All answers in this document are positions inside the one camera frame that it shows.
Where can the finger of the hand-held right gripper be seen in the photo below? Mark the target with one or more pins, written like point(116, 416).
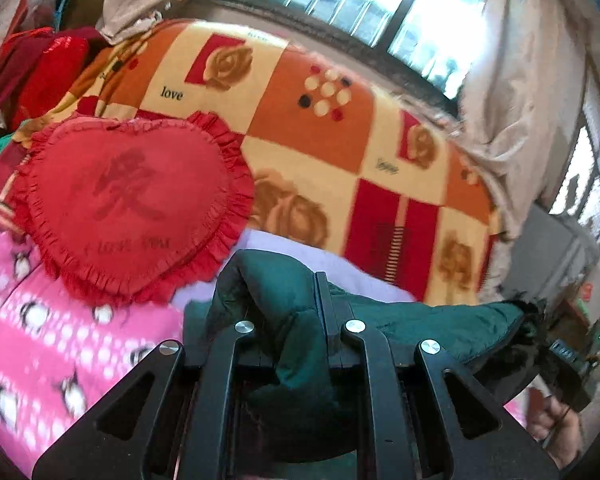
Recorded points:
point(530, 321)

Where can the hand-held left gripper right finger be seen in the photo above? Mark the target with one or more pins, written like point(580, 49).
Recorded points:
point(375, 390)

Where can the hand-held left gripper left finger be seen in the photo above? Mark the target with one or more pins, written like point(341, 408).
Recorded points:
point(220, 390)

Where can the green quilted puffer jacket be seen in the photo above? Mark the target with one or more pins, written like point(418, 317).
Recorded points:
point(290, 300)

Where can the person's right hand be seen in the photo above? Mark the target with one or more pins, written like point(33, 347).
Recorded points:
point(555, 435)

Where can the grey cabinet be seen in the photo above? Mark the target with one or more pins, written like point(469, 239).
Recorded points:
point(555, 250)

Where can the lilac bed sheet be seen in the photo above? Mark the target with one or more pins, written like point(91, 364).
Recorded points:
point(290, 256)

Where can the side window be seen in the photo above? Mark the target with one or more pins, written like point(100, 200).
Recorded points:
point(582, 175)

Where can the pink penguin print blanket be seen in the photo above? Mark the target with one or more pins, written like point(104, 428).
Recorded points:
point(55, 340)

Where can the red heart-shaped frilled pillow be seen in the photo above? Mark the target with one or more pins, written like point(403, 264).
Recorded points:
point(130, 200)

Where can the orange rose print blanket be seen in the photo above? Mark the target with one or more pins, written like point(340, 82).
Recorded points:
point(300, 125)

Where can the barred window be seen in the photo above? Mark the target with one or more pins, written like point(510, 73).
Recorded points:
point(430, 35)

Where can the shiny red bag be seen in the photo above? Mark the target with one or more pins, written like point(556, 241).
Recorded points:
point(55, 70)

